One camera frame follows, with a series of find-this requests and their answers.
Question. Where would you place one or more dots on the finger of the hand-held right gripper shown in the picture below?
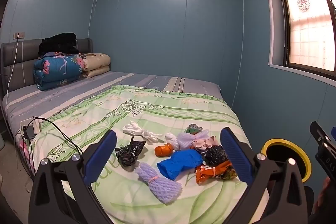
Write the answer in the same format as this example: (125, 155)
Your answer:
(319, 132)

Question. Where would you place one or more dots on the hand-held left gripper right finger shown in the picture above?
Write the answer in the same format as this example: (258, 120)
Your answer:
(236, 158)

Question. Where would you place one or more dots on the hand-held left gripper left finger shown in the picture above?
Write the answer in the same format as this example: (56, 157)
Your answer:
(101, 158)

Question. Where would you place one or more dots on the black plastic bag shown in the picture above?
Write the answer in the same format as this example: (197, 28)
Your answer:
(127, 155)
(214, 154)

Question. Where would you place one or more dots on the orange snack wrapper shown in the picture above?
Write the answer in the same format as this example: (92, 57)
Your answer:
(207, 174)

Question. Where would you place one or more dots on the pink cloth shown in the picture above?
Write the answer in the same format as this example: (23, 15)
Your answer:
(204, 144)

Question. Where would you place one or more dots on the black trash bin yellow rim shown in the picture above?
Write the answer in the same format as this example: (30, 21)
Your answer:
(270, 142)

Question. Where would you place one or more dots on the white plastic bag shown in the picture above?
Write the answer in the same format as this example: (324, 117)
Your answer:
(139, 130)

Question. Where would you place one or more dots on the pale purple plastic bag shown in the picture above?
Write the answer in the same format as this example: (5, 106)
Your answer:
(187, 140)

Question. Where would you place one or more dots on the green foil wrapper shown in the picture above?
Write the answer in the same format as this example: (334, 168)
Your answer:
(191, 130)

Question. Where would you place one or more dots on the blue plastic bag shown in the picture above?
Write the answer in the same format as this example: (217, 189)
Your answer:
(178, 163)

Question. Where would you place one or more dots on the small orange packet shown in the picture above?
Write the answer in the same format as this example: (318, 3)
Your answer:
(163, 150)

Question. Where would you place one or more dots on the purple foam net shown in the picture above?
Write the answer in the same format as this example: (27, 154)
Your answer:
(160, 184)

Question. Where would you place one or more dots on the white foam net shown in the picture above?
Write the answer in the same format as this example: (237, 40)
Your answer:
(172, 140)

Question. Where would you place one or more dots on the green floral quilt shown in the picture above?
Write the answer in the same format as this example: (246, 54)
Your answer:
(157, 113)

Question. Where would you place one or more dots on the black charger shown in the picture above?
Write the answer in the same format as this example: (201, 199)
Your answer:
(29, 131)

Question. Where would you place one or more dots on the white power strip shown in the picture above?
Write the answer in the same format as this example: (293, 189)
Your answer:
(26, 123)

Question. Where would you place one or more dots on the beige folded pillows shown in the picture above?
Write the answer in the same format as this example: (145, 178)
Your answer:
(97, 64)

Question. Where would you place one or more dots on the blue floral folded quilt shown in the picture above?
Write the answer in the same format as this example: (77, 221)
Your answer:
(57, 69)

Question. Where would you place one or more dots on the window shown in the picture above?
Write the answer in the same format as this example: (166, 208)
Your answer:
(309, 29)

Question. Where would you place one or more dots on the black clothing pile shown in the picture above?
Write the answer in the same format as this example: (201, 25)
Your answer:
(57, 43)

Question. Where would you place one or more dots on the red window decoration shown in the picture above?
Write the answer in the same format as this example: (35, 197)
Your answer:
(303, 2)

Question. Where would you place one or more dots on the grey bed headboard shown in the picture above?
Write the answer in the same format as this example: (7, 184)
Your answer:
(15, 56)

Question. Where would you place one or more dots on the wall socket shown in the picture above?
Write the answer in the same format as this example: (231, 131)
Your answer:
(19, 35)

